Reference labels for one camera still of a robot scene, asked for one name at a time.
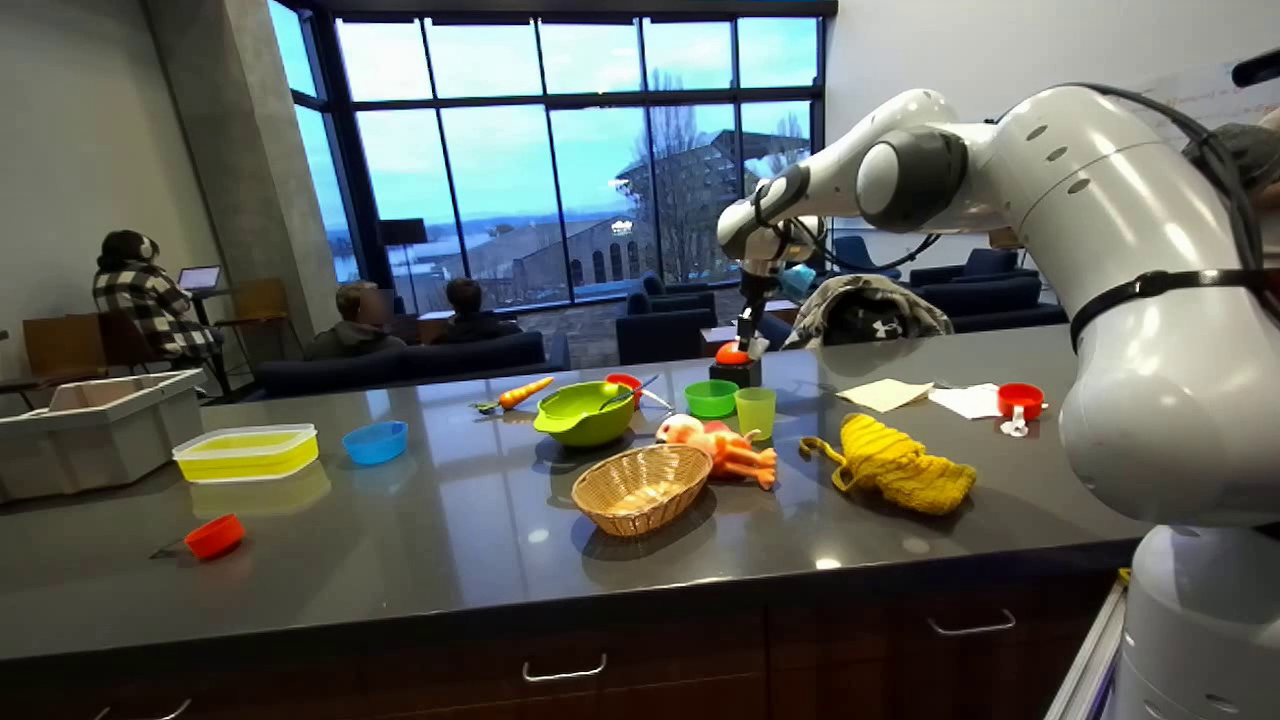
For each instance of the small blue bowl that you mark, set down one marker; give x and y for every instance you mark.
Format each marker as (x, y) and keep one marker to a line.
(379, 442)

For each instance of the person in plaid shirt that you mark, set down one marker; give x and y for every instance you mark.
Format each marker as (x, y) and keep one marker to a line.
(134, 286)

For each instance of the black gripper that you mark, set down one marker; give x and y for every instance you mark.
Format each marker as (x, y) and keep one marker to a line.
(755, 322)

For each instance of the red small object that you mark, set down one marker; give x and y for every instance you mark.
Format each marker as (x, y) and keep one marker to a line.
(215, 536)

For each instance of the grey plastic bin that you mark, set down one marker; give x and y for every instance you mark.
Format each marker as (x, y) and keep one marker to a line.
(98, 432)

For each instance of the lime green colander bowl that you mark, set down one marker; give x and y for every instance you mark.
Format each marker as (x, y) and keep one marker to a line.
(584, 412)

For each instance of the orange carrot toy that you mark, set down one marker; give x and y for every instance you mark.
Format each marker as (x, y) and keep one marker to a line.
(514, 396)

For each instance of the woven wicker basket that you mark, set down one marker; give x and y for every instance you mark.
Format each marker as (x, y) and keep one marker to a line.
(643, 491)

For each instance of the yellow knitted cloth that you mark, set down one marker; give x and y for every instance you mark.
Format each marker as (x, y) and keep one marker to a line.
(895, 465)

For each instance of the red small cup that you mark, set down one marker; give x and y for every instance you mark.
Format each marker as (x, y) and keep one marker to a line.
(624, 381)

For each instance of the yellow plastic container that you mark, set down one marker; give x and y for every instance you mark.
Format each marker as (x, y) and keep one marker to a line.
(245, 452)

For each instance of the white paper napkin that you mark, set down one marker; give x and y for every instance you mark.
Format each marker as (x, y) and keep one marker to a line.
(972, 401)
(884, 395)

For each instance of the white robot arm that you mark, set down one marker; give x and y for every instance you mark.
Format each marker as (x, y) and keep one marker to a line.
(1145, 228)

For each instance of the orange plush toy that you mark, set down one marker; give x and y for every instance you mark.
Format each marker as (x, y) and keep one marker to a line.
(731, 451)

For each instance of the red measuring cup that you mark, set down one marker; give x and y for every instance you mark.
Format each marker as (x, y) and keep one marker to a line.
(1019, 407)

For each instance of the small green bowl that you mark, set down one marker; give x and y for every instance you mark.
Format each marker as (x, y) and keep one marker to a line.
(711, 396)

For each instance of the translucent yellow-green cup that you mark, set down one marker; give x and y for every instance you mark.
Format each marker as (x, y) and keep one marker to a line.
(758, 412)

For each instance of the seated person dark hair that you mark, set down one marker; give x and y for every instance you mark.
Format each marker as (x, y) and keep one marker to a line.
(362, 322)

